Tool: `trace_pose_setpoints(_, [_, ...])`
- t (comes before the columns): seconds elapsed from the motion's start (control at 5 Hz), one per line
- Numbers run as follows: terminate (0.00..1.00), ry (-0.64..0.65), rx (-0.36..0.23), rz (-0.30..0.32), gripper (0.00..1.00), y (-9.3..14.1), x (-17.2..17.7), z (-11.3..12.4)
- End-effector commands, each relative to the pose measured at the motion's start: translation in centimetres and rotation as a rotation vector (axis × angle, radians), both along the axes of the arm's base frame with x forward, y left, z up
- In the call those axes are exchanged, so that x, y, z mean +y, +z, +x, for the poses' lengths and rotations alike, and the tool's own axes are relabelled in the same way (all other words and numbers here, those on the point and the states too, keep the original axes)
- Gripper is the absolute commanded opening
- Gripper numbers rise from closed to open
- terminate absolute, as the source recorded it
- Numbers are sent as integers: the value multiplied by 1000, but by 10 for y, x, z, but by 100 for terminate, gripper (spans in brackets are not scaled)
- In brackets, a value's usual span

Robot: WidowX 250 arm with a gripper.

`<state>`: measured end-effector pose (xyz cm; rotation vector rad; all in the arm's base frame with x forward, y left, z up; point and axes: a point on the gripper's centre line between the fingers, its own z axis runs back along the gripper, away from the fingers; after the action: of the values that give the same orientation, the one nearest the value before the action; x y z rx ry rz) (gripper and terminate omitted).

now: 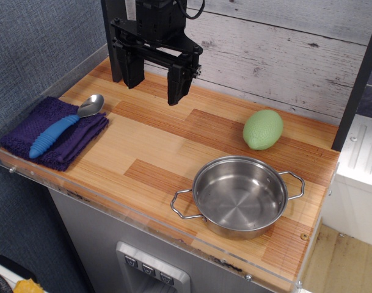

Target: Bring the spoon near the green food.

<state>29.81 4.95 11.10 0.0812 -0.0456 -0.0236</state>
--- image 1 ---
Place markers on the yellow object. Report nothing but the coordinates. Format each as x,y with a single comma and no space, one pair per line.
27,286

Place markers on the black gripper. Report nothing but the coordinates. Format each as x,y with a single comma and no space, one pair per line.
157,35

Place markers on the grey metal cabinet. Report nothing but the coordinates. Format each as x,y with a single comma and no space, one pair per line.
95,233

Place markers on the purple folded towel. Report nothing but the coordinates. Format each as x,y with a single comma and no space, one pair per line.
67,147

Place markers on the stainless steel pot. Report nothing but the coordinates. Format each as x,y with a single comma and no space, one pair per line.
240,197

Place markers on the silver dispenser button panel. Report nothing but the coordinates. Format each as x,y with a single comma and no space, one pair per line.
145,273

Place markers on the green toy fruit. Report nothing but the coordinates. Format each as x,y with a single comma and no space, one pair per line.
263,129

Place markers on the clear acrylic guard rail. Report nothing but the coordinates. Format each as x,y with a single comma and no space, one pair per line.
150,149

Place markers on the white ribbed appliance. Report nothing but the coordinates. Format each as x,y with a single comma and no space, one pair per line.
348,204

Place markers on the blue handled metal spoon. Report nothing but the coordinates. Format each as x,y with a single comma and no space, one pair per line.
90,107

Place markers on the black vertical post right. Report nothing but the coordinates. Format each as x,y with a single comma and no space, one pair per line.
354,99

